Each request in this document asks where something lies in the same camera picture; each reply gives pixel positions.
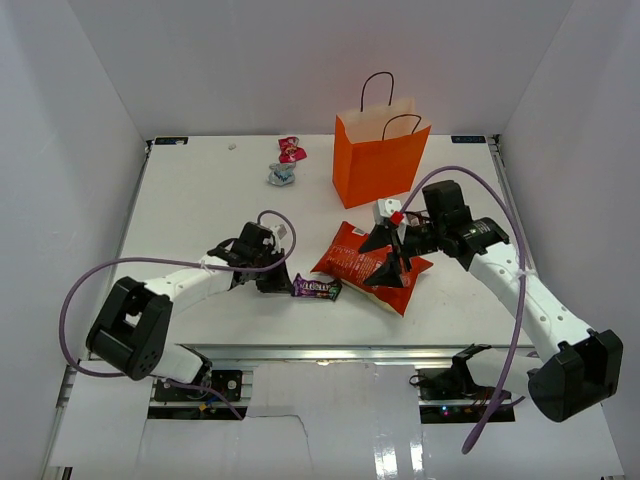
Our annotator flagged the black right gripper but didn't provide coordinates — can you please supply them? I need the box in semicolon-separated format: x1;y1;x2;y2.
358;220;446;288

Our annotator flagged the purple M&M's packet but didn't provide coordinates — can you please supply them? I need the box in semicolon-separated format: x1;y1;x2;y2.
292;274;342;301

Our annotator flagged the silver blue candy wrapper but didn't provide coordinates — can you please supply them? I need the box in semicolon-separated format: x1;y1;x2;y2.
267;163;295;187

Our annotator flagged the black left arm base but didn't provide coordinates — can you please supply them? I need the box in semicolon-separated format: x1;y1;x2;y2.
153;370;243;404

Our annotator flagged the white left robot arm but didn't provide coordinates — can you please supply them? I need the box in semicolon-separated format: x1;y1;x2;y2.
86;222;293;399

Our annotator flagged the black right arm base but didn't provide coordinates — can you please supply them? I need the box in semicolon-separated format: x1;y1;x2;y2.
409;344;495;404

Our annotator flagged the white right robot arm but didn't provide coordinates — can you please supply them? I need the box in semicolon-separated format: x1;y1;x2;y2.
359;180;623;422

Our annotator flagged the large red chips bag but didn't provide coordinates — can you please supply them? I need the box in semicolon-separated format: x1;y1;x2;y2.
311;221;433;316

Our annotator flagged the orange paper bag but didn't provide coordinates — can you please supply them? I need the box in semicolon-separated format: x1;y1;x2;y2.
332;71;432;209

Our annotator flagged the red candy wrapper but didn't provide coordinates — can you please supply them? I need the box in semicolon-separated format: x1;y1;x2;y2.
278;136;307;164

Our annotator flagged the white front cover board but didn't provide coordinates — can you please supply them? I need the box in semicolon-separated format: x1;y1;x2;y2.
50;363;623;479

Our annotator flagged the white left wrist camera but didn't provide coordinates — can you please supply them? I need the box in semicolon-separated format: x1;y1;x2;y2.
268;224;288;253

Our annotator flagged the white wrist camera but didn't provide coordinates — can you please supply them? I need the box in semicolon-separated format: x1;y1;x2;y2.
373;198;405;226
268;224;288;253

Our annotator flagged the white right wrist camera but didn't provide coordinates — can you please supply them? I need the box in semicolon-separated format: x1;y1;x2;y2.
373;198;405;226

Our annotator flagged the aluminium front table rail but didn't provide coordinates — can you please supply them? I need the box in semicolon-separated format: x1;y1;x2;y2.
73;345;542;421

